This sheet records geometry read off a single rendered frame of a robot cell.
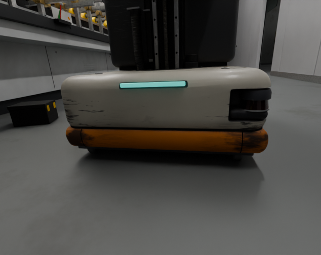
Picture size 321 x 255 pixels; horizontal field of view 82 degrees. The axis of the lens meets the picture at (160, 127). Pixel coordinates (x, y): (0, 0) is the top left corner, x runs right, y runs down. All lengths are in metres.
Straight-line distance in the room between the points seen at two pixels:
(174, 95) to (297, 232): 0.38
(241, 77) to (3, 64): 1.68
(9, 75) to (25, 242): 1.53
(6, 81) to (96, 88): 1.32
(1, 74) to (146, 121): 1.44
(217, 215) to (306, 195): 0.22
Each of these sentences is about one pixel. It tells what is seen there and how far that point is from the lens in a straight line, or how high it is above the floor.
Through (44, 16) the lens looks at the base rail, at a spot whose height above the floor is 0.69.
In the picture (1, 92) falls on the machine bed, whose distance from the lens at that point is 1.81.
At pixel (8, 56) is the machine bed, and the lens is 1.90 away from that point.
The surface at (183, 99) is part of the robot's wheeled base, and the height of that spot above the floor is 0.21.
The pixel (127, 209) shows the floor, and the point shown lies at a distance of 0.45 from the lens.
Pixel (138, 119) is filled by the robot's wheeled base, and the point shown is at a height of 0.15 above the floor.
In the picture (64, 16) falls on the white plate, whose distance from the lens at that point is 2.14.
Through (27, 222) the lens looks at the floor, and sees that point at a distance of 0.52.
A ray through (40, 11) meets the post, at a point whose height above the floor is 0.74.
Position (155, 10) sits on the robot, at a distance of 0.81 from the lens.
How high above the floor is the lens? 0.30
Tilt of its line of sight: 19 degrees down
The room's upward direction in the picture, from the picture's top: 3 degrees counter-clockwise
